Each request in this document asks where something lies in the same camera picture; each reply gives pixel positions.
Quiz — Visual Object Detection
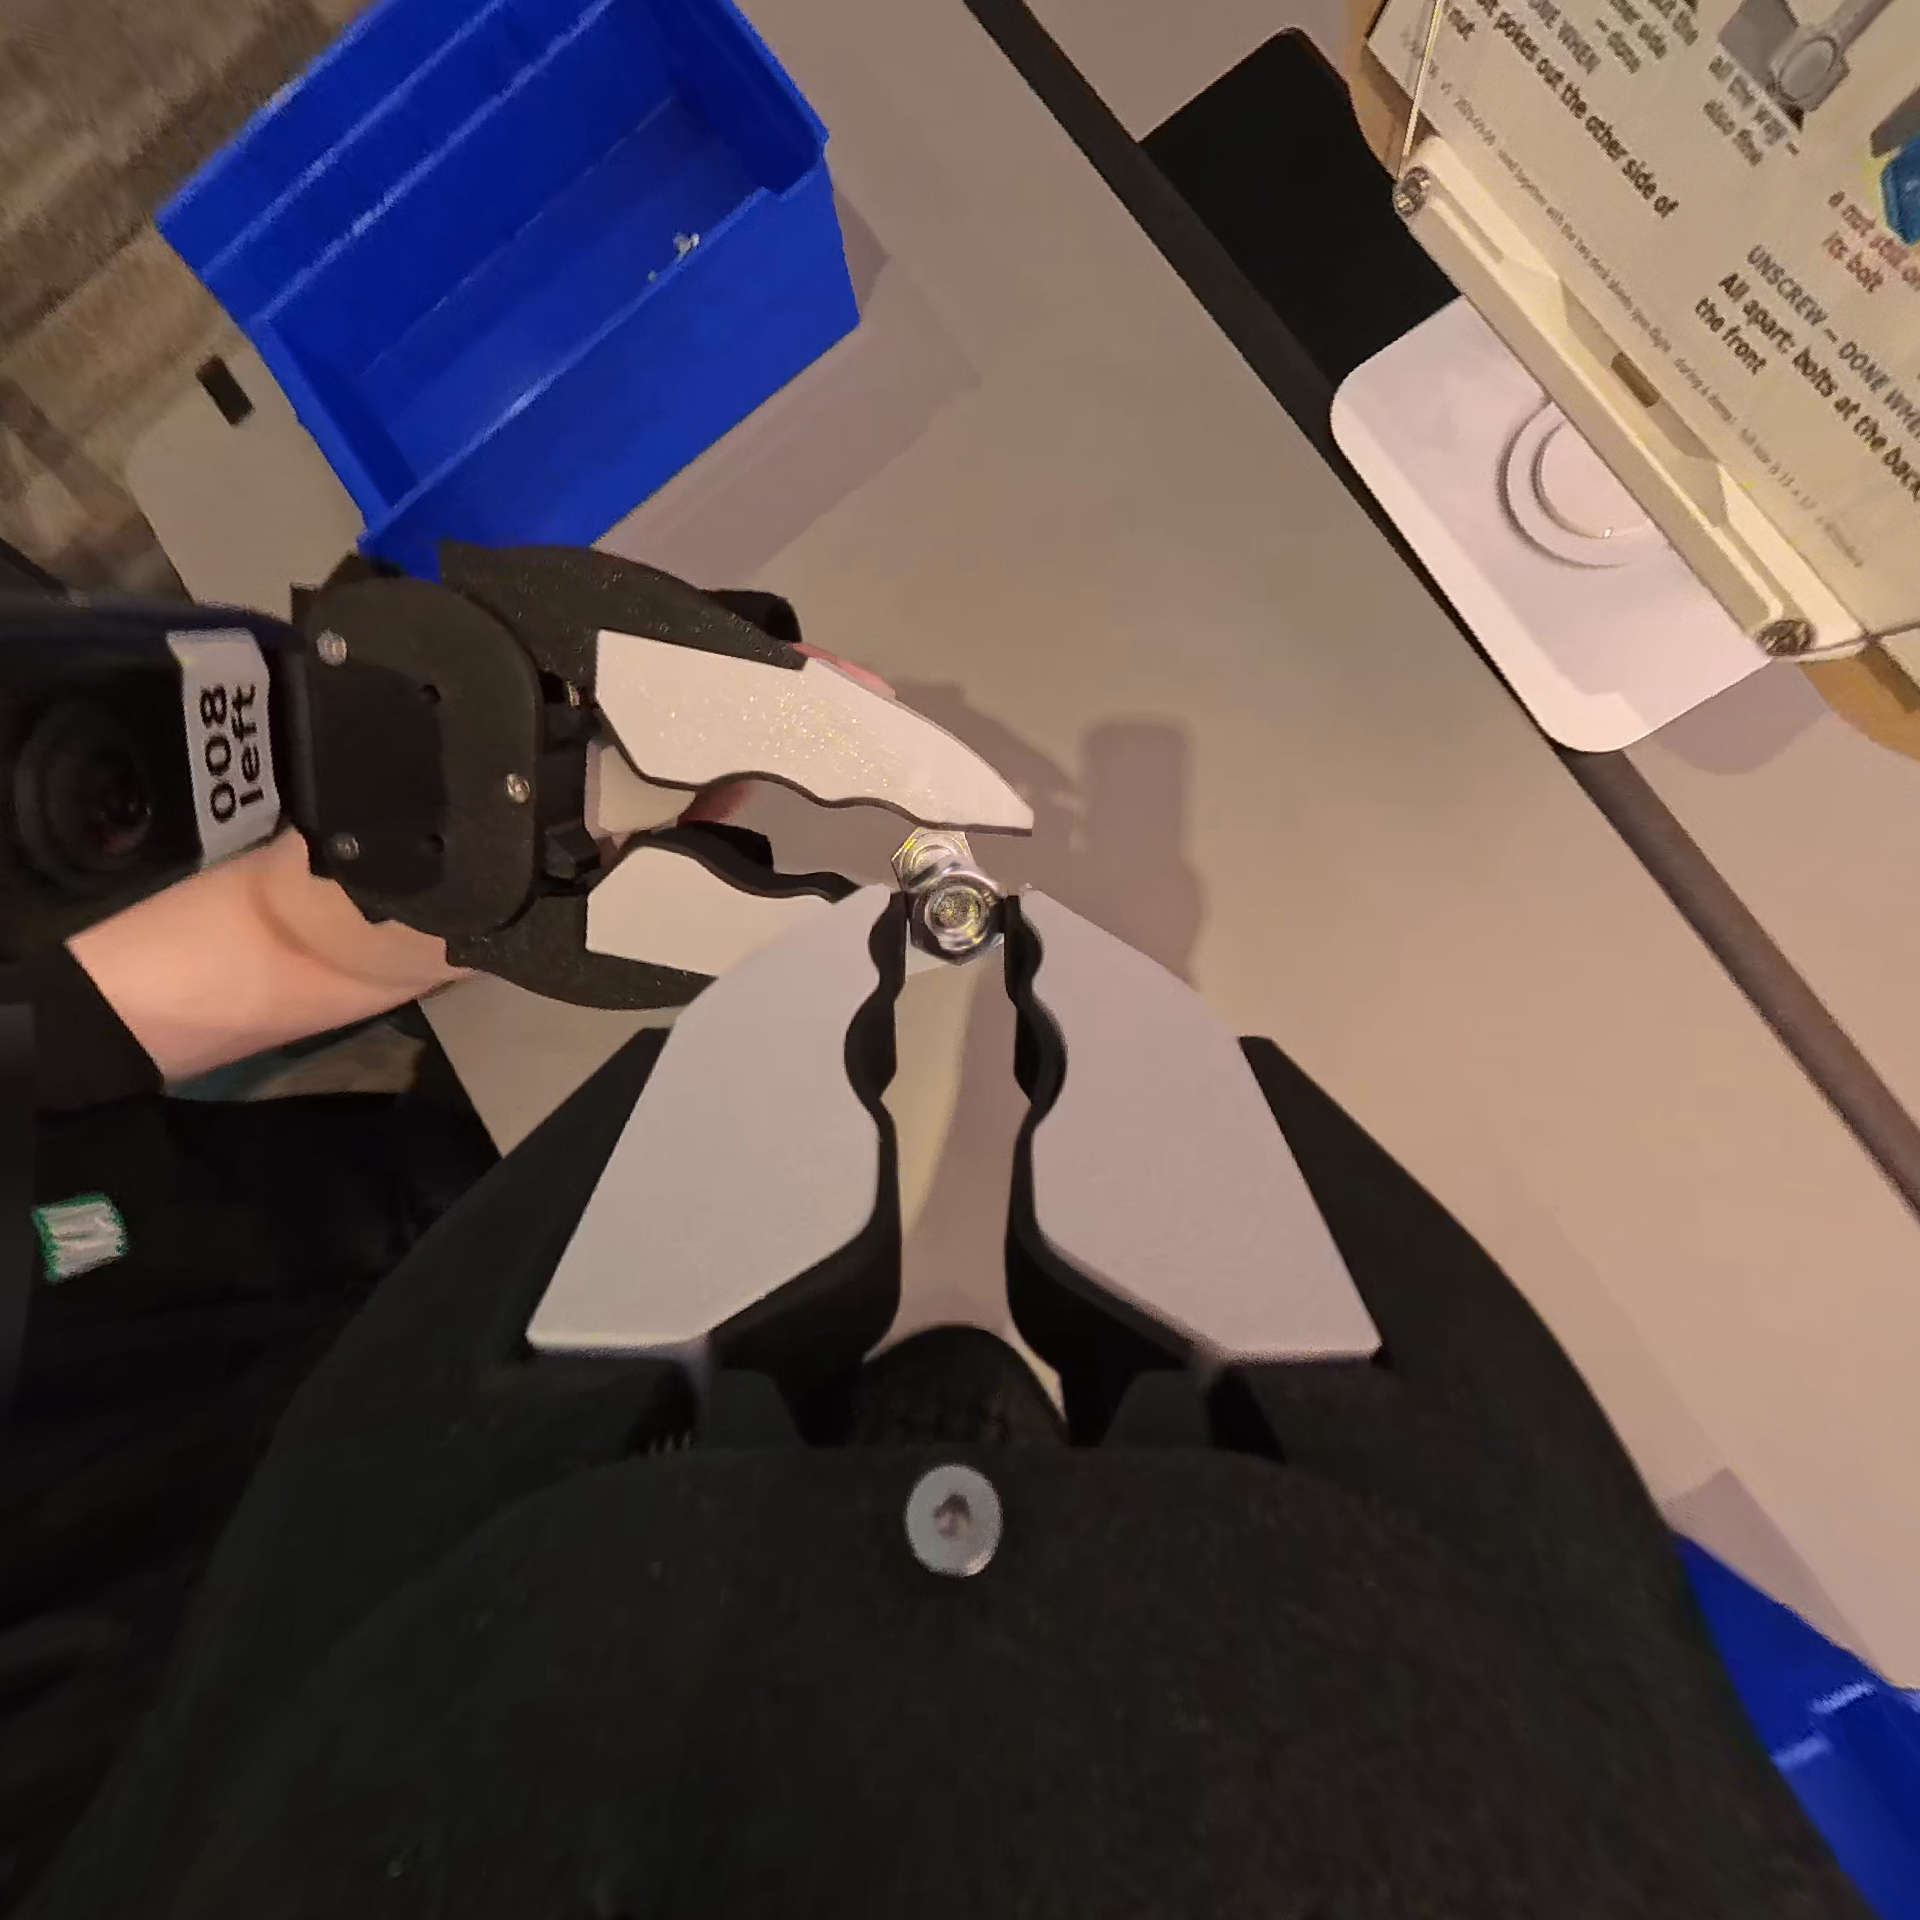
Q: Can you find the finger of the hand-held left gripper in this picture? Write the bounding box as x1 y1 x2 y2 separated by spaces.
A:
590 625 1041 843
584 820 868 978

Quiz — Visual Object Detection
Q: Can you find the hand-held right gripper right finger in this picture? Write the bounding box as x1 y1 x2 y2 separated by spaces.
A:
1005 891 1384 1449

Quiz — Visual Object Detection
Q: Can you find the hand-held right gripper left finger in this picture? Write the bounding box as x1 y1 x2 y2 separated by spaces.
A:
522 891 906 1449

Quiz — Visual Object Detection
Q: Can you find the silver hex nut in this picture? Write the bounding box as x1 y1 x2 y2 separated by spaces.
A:
905 875 1005 964

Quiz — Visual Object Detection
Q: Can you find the blue plastic bin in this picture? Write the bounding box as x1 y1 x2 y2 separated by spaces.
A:
1666 1532 1920 1920
153 0 864 583

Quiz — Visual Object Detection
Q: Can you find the person's left hand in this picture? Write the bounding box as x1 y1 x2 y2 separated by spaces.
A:
63 827 478 1090

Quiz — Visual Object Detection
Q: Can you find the black foam pad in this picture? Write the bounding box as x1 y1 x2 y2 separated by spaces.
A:
862 1323 1068 1453

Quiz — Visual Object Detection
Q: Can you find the black wristband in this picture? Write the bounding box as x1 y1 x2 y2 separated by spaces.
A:
0 936 167 1115

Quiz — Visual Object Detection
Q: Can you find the person's black clothing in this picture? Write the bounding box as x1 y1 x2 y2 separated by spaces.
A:
0 1049 505 1920

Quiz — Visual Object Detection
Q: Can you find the white page holder bar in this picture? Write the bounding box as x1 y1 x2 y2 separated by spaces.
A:
1390 132 1867 665

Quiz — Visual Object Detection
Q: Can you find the printed instruction sheet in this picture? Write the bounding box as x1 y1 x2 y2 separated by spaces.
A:
1373 0 1920 684

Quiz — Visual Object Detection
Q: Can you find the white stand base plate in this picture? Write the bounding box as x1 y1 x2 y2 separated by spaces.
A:
1329 302 1783 755

